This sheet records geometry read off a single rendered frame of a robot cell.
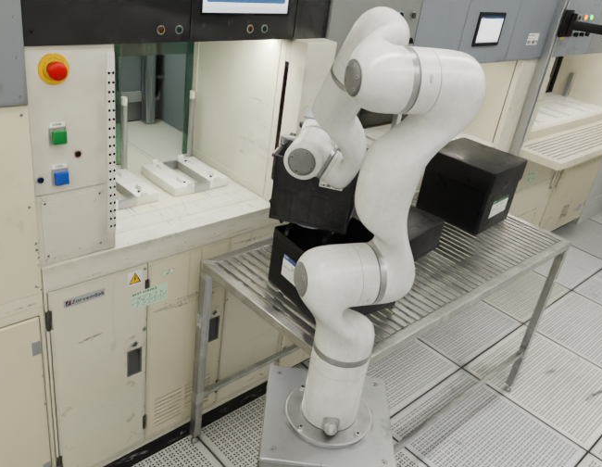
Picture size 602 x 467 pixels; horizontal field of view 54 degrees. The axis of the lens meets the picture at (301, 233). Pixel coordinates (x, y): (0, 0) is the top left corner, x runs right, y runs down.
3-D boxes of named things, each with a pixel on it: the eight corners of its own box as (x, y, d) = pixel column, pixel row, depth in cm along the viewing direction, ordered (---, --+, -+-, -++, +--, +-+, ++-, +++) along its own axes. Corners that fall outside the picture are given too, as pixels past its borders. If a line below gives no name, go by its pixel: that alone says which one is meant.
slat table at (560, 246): (301, 566, 178) (344, 372, 143) (188, 440, 214) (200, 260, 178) (512, 390, 263) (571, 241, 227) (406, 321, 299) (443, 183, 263)
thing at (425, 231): (397, 272, 188) (407, 236, 182) (325, 235, 204) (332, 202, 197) (441, 245, 210) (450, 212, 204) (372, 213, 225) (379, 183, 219)
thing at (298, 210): (260, 230, 160) (274, 116, 146) (280, 201, 178) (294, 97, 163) (349, 249, 157) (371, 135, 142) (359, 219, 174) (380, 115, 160)
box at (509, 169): (476, 236, 219) (495, 174, 208) (412, 207, 235) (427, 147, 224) (509, 218, 239) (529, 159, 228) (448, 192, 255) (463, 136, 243)
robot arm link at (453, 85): (317, 279, 119) (387, 273, 125) (338, 321, 110) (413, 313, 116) (382, 32, 90) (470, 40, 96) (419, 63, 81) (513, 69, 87)
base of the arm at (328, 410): (373, 453, 122) (393, 385, 113) (282, 442, 121) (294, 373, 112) (367, 389, 139) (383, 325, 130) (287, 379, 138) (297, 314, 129)
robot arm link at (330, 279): (381, 363, 119) (407, 261, 107) (294, 376, 112) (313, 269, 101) (356, 326, 128) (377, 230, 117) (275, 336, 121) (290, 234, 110)
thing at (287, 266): (266, 277, 175) (272, 226, 167) (338, 258, 191) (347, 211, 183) (321, 330, 156) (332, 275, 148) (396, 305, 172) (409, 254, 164)
